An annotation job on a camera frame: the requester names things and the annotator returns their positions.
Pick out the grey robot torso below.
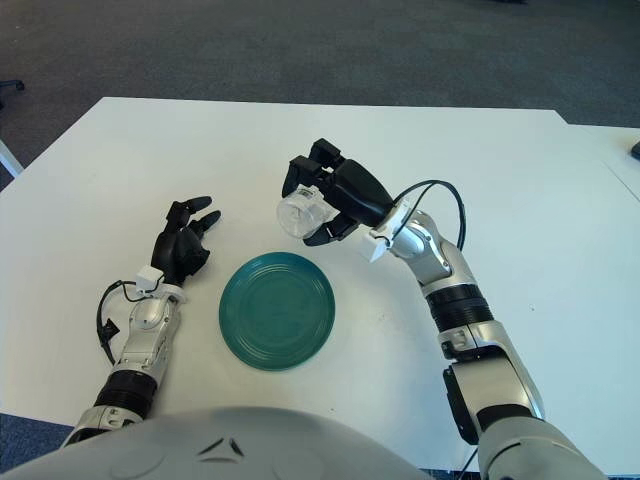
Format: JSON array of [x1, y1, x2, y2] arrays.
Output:
[[0, 405, 436, 480]]

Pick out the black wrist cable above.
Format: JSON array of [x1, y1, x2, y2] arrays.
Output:
[[96, 279, 161, 369], [387, 179, 469, 251]]

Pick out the clear bottle with blue cap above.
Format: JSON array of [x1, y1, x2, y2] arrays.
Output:
[[275, 186, 337, 241]]

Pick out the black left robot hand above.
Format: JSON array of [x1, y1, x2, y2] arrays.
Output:
[[150, 195, 222, 289]]

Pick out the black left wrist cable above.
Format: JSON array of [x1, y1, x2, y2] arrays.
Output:
[[96, 279, 161, 369]]

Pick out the white table leg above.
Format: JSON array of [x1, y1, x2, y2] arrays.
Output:
[[0, 137, 24, 179]]

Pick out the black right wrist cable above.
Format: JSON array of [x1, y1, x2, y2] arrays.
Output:
[[387, 179, 469, 251]]

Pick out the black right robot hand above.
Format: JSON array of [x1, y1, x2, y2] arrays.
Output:
[[281, 139, 401, 247]]

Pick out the green round plate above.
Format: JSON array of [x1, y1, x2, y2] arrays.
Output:
[[218, 251, 337, 372]]

